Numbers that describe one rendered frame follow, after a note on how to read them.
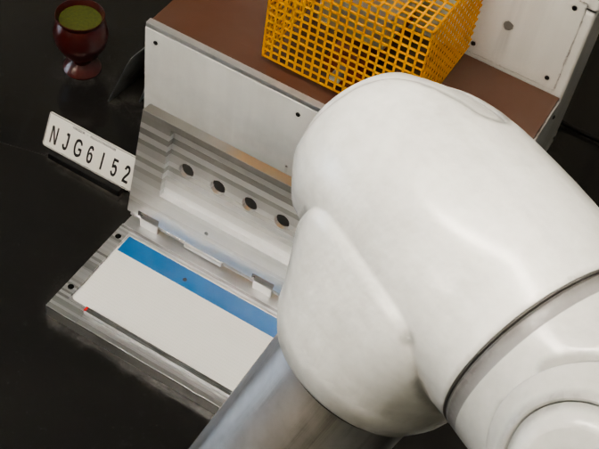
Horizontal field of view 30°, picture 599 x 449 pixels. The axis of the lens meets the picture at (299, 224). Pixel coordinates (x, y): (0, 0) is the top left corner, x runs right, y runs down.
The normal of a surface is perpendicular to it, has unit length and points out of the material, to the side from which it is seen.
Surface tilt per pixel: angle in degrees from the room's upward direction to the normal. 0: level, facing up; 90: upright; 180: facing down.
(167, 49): 90
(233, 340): 0
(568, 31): 90
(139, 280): 0
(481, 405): 71
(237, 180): 79
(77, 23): 0
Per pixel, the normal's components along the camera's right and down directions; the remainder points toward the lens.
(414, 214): -0.52, -0.26
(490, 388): -0.76, -0.07
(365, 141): -0.48, -0.50
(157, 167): -0.47, 0.50
